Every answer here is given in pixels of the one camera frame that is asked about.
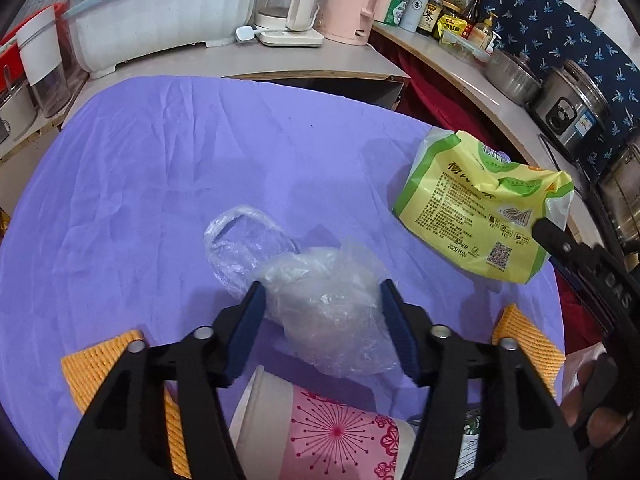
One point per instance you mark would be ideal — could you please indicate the clear plastic bag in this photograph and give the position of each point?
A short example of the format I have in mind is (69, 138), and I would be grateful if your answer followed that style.
(320, 305)

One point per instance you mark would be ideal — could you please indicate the small steel pot with lid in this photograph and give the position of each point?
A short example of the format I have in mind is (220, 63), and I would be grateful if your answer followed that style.
(510, 77)

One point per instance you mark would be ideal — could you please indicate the white dish rack grey lid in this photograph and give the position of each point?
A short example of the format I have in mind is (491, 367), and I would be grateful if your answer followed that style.
(150, 25)

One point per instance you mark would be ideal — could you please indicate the steel rice cooker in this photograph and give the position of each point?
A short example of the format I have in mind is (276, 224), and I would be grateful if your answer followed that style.
(570, 110)

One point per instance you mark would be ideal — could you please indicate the pink flower-print paper cup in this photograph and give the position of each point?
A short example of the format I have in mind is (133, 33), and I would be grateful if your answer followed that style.
(325, 430)

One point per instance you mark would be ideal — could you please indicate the white lidded clear container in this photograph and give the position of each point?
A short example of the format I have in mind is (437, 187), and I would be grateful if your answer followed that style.
(37, 50)

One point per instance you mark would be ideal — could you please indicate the large steel steamer pot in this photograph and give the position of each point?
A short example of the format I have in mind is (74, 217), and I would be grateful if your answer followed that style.
(625, 195)

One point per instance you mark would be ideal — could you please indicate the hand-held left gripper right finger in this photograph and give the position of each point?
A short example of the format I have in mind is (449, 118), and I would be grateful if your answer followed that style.
(397, 332)

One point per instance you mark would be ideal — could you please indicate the brown sauce bottle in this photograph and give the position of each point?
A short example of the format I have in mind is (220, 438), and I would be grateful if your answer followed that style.
(472, 15)

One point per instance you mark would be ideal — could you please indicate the dark sauce bottle yellow label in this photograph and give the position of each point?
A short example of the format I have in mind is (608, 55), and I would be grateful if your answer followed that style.
(429, 17)

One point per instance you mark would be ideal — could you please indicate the pink electric kettle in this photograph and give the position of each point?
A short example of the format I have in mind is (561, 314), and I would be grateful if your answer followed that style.
(350, 0)

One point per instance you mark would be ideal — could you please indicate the purple tablecloth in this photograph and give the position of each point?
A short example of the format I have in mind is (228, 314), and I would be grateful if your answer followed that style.
(150, 185)

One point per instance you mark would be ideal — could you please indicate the navy leaf-print cloth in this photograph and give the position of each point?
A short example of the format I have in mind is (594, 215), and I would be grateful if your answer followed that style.
(550, 20)

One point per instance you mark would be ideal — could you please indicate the yellow waffle cloth left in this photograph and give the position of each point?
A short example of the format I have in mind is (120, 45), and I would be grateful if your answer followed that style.
(95, 365)

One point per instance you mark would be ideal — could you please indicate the white glass kettle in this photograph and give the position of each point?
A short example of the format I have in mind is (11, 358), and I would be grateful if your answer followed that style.
(300, 0)

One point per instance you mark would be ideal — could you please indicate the clear food container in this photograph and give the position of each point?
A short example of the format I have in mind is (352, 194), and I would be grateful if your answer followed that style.
(465, 49)

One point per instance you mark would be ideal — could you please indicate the yellow waffle cloth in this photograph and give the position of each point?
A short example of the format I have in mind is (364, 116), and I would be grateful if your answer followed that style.
(95, 365)
(525, 340)

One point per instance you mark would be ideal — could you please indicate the yellow waffle cloth right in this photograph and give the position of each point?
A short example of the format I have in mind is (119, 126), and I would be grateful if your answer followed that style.
(525, 340)

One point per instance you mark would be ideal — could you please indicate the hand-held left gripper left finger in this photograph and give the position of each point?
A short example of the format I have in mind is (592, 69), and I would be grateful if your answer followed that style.
(245, 332)

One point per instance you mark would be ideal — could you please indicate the yellow label jar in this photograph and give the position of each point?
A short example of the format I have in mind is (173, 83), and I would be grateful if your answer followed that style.
(452, 25)

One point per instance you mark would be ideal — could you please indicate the yellow-green food packet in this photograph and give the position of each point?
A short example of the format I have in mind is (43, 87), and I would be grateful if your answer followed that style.
(465, 200)

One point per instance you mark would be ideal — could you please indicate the small green white box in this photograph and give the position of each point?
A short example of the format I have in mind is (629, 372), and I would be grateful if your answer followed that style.
(470, 417)

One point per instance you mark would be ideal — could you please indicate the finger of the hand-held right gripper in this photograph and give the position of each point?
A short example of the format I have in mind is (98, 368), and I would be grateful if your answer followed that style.
(555, 237)

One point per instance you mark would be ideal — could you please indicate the white seasoning bottle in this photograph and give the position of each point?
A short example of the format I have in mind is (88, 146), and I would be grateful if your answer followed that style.
(414, 7)

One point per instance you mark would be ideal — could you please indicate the small amber bottle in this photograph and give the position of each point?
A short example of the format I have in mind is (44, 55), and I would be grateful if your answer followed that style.
(482, 35)

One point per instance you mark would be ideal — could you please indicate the person's right hand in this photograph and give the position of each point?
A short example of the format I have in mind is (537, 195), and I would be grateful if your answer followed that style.
(575, 400)

